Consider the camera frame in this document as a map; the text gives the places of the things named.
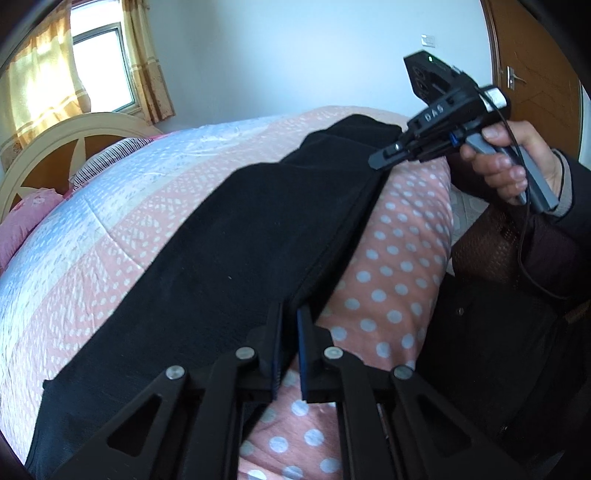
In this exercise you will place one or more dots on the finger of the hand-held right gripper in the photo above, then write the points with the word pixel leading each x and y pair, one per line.
pixel 390 154

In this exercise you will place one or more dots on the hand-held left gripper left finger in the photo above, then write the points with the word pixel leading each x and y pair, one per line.
pixel 277 344

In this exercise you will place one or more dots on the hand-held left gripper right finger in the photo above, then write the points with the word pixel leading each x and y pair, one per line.
pixel 304 350

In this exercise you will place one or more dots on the black pants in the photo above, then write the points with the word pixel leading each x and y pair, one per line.
pixel 207 240

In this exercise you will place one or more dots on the person's right forearm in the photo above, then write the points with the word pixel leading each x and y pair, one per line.
pixel 577 184

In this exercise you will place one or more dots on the person's right hand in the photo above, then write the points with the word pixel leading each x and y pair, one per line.
pixel 501 174

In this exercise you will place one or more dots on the white bed sheet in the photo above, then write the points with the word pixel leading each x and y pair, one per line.
pixel 464 221

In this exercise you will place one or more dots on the brown wooden door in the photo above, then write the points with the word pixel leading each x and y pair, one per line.
pixel 531 50

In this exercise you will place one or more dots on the brown patterned cloth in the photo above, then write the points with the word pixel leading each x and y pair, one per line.
pixel 489 249

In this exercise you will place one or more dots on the person's dark jacket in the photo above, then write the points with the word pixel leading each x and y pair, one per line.
pixel 485 350

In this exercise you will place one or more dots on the pink blue dotted quilt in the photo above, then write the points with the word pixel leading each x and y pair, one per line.
pixel 115 221

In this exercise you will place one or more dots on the striped pillow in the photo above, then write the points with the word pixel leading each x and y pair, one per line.
pixel 111 154

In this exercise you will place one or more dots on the pink pillow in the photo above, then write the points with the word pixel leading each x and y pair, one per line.
pixel 27 217

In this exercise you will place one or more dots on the window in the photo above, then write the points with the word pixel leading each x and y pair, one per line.
pixel 104 69

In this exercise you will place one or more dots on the cream wooden headboard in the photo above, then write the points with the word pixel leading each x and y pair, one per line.
pixel 55 134

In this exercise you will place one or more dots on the wide yellow curtain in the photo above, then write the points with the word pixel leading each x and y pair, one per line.
pixel 41 78

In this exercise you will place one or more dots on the white light switch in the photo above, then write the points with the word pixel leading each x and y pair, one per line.
pixel 429 41

